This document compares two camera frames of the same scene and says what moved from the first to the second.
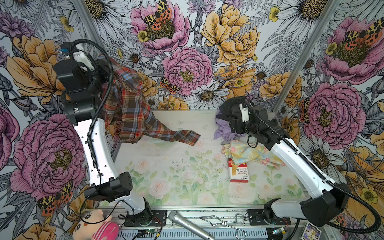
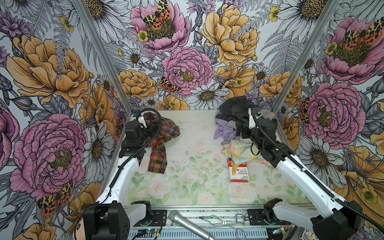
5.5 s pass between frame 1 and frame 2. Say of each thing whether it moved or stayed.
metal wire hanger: stayed
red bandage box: stayed
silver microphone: stayed
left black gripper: moved
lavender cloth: stayed
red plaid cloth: moved
